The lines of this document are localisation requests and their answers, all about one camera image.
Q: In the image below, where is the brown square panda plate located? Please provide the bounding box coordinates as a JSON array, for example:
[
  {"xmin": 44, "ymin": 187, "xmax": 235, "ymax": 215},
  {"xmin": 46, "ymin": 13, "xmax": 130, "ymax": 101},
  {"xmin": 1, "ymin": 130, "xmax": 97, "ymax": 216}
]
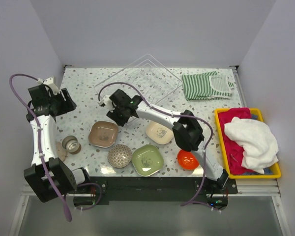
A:
[{"xmin": 88, "ymin": 121, "xmax": 118, "ymax": 148}]

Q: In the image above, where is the orange round bowl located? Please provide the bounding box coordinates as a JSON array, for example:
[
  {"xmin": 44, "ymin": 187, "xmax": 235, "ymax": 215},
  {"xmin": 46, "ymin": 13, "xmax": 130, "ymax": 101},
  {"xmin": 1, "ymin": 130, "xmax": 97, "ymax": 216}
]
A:
[{"xmin": 177, "ymin": 150, "xmax": 199, "ymax": 171}]

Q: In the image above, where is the cream square panda plate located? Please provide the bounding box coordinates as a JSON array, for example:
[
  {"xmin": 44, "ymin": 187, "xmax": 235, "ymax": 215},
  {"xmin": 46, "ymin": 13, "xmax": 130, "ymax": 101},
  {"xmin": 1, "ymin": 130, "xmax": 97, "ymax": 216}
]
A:
[{"xmin": 146, "ymin": 121, "xmax": 174, "ymax": 145}]

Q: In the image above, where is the green striped cloth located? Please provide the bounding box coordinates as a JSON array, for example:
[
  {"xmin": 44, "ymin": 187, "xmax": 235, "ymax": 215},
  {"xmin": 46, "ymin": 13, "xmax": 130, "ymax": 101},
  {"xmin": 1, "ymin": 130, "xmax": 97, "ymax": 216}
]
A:
[{"xmin": 182, "ymin": 71, "xmax": 235, "ymax": 101}]

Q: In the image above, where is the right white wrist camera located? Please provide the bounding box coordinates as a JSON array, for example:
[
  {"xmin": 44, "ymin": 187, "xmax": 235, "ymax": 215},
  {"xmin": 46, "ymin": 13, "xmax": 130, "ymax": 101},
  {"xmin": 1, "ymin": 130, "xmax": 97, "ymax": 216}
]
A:
[{"xmin": 98, "ymin": 95, "xmax": 115, "ymax": 111}]

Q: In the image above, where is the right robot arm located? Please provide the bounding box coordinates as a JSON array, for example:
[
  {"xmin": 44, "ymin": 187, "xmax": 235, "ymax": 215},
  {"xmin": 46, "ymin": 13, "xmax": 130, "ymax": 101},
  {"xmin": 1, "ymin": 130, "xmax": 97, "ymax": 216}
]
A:
[{"xmin": 99, "ymin": 89, "xmax": 229, "ymax": 193}]

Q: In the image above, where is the yellow plastic bin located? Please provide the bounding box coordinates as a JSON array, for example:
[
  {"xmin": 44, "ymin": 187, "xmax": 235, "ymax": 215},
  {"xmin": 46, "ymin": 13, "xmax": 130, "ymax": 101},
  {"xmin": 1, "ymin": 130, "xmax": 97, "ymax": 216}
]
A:
[{"xmin": 214, "ymin": 108, "xmax": 282, "ymax": 179}]

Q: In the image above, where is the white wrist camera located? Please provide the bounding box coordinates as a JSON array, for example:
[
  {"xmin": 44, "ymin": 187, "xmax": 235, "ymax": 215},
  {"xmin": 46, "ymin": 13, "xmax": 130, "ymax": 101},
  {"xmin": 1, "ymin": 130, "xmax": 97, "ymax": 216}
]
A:
[
  {"xmin": 37, "ymin": 77, "xmax": 59, "ymax": 95},
  {"xmin": 98, "ymin": 95, "xmax": 115, "ymax": 111}
]

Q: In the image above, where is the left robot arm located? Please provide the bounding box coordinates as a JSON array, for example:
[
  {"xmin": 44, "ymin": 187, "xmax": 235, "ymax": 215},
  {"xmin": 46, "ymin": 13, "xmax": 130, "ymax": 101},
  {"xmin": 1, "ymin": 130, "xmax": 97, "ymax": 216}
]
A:
[{"xmin": 24, "ymin": 83, "xmax": 92, "ymax": 203}]

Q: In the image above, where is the white towel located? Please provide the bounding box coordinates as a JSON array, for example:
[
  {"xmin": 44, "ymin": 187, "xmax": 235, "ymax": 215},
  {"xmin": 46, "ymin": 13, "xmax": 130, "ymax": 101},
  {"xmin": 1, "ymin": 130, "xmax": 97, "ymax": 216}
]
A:
[{"xmin": 224, "ymin": 117, "xmax": 279, "ymax": 174}]

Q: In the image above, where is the cream steel-lined cup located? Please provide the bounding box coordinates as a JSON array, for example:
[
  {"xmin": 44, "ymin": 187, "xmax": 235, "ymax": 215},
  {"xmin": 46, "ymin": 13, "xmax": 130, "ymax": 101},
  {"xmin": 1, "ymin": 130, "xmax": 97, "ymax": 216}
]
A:
[{"xmin": 62, "ymin": 135, "xmax": 82, "ymax": 154}]

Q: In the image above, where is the green square panda plate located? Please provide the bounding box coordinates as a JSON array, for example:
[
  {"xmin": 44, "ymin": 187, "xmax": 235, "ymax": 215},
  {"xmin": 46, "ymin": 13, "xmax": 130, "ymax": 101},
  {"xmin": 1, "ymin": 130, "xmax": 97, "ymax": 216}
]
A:
[{"xmin": 131, "ymin": 145, "xmax": 164, "ymax": 177}]

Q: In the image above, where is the patterned round bowl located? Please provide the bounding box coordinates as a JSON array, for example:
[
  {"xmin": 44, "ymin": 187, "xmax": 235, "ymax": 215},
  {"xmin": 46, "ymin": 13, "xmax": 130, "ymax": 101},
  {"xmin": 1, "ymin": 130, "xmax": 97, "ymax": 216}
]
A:
[{"xmin": 107, "ymin": 145, "xmax": 132, "ymax": 169}]

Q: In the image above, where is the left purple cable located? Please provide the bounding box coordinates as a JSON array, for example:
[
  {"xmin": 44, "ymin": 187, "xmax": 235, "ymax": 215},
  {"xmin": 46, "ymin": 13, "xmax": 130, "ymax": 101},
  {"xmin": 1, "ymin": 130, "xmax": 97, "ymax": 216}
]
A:
[{"xmin": 9, "ymin": 73, "xmax": 72, "ymax": 222}]

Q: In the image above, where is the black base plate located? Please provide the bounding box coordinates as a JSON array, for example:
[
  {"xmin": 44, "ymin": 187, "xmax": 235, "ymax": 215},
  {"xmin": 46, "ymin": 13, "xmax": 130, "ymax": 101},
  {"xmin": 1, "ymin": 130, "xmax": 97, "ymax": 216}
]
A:
[{"xmin": 69, "ymin": 177, "xmax": 238, "ymax": 210}]

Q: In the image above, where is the white wire dish rack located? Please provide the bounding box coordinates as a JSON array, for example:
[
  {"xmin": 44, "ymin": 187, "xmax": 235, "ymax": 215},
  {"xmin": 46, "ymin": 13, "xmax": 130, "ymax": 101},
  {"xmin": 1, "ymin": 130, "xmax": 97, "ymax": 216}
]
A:
[{"xmin": 94, "ymin": 54, "xmax": 182, "ymax": 106}]

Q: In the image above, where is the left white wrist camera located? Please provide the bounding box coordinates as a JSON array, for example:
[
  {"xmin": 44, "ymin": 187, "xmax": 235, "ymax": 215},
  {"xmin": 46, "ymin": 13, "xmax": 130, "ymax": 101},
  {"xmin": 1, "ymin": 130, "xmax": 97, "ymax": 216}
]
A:
[{"xmin": 37, "ymin": 77, "xmax": 59, "ymax": 95}]

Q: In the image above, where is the magenta cloth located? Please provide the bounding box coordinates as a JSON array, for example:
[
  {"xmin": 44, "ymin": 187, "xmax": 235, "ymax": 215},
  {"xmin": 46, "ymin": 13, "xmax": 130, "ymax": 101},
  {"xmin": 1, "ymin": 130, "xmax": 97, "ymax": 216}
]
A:
[{"xmin": 216, "ymin": 108, "xmax": 254, "ymax": 175}]

